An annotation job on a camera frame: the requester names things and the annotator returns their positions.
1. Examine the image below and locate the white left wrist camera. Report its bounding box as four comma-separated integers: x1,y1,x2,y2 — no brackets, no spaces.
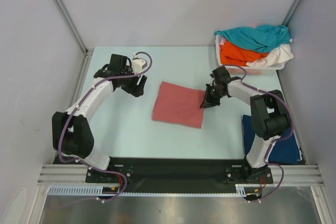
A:
131,54,148,74

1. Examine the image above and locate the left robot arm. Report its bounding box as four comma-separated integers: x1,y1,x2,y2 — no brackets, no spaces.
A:
52,51,153,182

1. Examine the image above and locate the orange t shirt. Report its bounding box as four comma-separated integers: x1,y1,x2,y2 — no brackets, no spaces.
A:
219,41,268,67

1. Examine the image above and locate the pink polo shirt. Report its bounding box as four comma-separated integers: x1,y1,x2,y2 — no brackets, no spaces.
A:
152,82,205,129

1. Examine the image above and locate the white slotted cable duct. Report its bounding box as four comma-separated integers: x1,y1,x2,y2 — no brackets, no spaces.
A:
48,185,261,197

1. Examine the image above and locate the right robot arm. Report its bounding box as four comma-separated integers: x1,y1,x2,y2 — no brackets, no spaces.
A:
200,66,293,183

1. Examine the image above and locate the folded navy blue shirt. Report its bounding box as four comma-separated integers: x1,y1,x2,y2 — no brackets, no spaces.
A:
241,114,302,165

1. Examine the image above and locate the white plastic laundry basket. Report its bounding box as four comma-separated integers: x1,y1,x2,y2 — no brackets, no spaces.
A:
215,35,285,76

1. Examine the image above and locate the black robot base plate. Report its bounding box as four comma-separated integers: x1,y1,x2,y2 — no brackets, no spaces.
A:
54,154,274,195

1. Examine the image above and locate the aluminium frame post left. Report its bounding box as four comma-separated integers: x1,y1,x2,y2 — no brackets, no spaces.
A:
36,0,90,56

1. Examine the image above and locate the teal t shirt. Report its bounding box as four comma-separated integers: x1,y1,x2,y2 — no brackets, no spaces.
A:
214,25,291,54

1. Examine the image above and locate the white t shirt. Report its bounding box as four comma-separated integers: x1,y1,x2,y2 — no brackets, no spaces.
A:
246,44,294,67

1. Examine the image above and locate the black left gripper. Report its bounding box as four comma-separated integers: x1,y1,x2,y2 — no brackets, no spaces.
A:
120,66,146,97

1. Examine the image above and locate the aluminium frame rail front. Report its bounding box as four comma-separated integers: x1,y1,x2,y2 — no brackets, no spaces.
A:
37,164,324,187

